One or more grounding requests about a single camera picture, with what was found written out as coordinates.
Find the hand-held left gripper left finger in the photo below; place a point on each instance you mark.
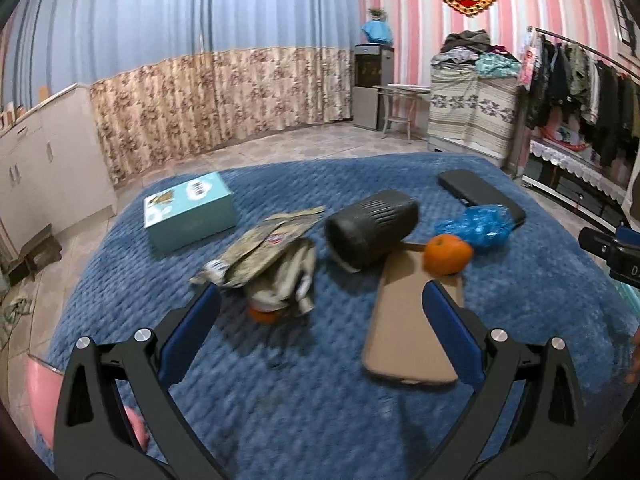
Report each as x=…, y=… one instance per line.
x=190, y=335

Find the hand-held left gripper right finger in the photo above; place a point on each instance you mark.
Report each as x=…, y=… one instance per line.
x=450, y=330

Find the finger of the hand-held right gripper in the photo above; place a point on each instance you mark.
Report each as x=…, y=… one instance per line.
x=600, y=244
x=629, y=235

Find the large orange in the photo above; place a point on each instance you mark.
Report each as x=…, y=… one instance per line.
x=447, y=255

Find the small orange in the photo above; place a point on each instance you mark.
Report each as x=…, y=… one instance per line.
x=262, y=315

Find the blue plastic bag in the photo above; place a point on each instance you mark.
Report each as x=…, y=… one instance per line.
x=475, y=227

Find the grey white wrapper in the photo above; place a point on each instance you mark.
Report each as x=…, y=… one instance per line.
x=285, y=280

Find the camouflage snack packet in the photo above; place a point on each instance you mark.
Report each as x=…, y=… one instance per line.
x=260, y=247

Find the black ribbed cylinder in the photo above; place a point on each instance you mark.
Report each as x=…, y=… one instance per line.
x=372, y=230

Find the brown chair with beige cloth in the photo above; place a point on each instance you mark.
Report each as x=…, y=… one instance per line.
x=634, y=195

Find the brown phone case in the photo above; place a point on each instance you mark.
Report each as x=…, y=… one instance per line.
x=407, y=325

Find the lace covered low cabinet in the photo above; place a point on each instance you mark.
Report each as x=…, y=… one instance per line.
x=570, y=175

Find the red and white toy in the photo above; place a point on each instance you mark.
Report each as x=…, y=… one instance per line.
x=567, y=137

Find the teal cardboard box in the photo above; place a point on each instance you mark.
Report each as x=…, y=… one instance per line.
x=192, y=215

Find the blue knitted blanket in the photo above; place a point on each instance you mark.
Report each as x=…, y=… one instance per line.
x=300, y=410

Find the black zipper case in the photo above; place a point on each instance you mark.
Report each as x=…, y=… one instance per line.
x=465, y=185

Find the row of hanging clothes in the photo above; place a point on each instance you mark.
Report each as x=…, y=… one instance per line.
x=575, y=90

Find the small wooden stool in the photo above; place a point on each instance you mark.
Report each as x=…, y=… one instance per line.
x=35, y=252

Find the patterned cloth on floor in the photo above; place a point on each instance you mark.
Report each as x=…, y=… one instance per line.
x=15, y=317

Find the pink hanging bag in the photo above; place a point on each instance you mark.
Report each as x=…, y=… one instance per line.
x=527, y=60

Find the metal clothes rack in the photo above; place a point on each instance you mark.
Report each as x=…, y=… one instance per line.
x=575, y=42

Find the white cabinet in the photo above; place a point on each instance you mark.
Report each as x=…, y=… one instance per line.
x=50, y=160

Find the pile of folded clothes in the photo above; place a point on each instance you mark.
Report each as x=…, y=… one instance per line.
x=472, y=52

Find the small wooden side table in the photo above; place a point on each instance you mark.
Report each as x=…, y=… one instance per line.
x=400, y=105

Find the grey water dispenser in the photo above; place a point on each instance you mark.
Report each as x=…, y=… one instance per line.
x=370, y=85

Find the blue and floral curtain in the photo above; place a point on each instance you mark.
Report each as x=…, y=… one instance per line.
x=200, y=70

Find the small potted plant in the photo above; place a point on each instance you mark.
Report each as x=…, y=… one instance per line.
x=376, y=14

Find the black and white wall poster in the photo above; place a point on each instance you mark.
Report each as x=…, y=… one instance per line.
x=627, y=20

